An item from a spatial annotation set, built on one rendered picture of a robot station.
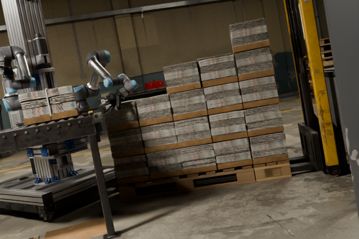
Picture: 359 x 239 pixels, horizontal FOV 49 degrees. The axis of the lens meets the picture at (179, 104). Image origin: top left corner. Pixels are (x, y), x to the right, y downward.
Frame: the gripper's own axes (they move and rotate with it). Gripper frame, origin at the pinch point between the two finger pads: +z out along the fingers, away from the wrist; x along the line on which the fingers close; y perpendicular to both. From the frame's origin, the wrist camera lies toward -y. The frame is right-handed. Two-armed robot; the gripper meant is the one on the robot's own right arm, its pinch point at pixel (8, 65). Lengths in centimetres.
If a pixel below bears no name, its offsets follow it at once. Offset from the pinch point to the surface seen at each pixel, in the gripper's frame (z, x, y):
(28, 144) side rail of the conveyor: 39, -9, 53
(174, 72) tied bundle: 4, -125, 7
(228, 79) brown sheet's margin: 27, -162, 16
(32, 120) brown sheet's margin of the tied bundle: 0.2, -13.7, 39.3
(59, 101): 4.3, -32.6, 26.6
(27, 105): -0.4, -11.1, 28.1
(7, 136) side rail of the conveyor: 37, 3, 47
